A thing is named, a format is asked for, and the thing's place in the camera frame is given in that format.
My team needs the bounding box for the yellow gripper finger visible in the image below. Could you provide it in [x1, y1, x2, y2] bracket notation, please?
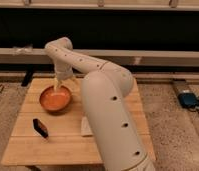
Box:
[70, 76, 77, 83]
[54, 78, 61, 91]

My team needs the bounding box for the black and brown eraser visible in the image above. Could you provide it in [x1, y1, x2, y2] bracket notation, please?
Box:
[33, 118, 48, 138]

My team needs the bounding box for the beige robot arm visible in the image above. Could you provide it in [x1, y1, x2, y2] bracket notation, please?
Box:
[45, 37, 156, 171]

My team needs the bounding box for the orange bowl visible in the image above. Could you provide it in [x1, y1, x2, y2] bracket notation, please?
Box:
[39, 86, 71, 112]

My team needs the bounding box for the black table leg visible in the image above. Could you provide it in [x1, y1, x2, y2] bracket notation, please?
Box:
[21, 66, 35, 87]

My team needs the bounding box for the beige rectangular block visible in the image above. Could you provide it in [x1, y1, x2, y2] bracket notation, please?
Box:
[81, 117, 93, 136]

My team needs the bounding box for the wooden table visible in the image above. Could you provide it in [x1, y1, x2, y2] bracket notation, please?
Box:
[0, 77, 157, 167]

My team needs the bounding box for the blue device on floor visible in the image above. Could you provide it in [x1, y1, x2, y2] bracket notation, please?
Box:
[178, 93, 199, 108]

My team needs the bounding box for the white horizontal rail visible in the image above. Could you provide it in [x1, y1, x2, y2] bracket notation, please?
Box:
[0, 48, 199, 67]

